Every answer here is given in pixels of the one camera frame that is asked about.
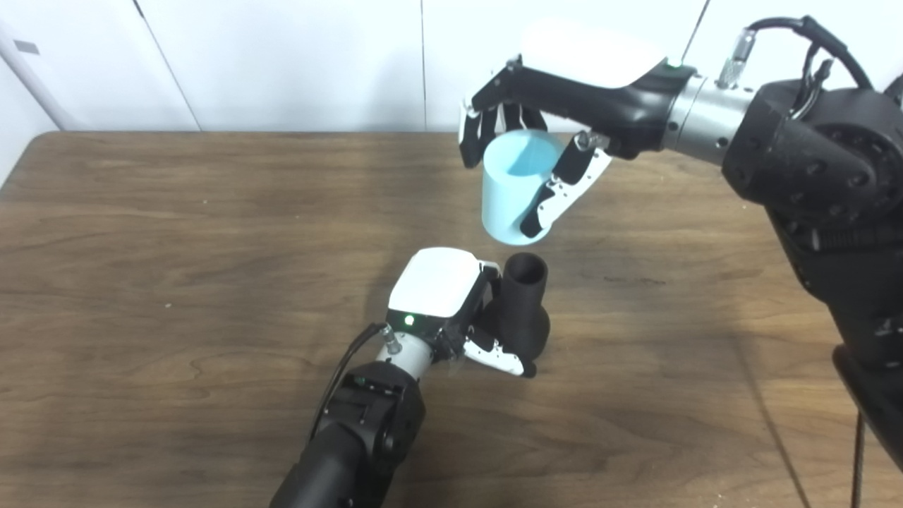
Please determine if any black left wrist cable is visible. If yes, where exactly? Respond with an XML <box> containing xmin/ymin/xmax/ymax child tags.
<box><xmin>308</xmin><ymin>322</ymin><xmax>389</xmax><ymax>438</ymax></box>

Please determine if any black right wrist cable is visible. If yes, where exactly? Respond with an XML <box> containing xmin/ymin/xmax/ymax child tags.
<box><xmin>716</xmin><ymin>16</ymin><xmax>875</xmax><ymax>121</ymax></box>

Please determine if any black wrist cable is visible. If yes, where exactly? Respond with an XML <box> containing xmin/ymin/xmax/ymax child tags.
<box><xmin>308</xmin><ymin>322</ymin><xmax>389</xmax><ymax>438</ymax></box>
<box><xmin>716</xmin><ymin>16</ymin><xmax>875</xmax><ymax>121</ymax></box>

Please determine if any light blue cup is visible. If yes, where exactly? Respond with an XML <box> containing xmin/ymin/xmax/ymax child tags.
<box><xmin>481</xmin><ymin>129</ymin><xmax>569</xmax><ymax>246</ymax></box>

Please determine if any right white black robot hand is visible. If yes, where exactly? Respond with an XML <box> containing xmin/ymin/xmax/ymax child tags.
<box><xmin>459</xmin><ymin>18</ymin><xmax>699</xmax><ymax>238</ymax></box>

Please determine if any black plastic nozzle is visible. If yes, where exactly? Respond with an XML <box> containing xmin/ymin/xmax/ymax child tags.
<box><xmin>487</xmin><ymin>252</ymin><xmax>551</xmax><ymax>361</ymax></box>

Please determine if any thin black hanging cable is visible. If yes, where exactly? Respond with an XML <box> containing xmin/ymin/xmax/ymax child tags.
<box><xmin>849</xmin><ymin>413</ymin><xmax>866</xmax><ymax>508</ymax></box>

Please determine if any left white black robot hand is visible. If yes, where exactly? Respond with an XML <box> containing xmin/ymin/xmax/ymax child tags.
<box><xmin>386</xmin><ymin>247</ymin><xmax>538</xmax><ymax>378</ymax></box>

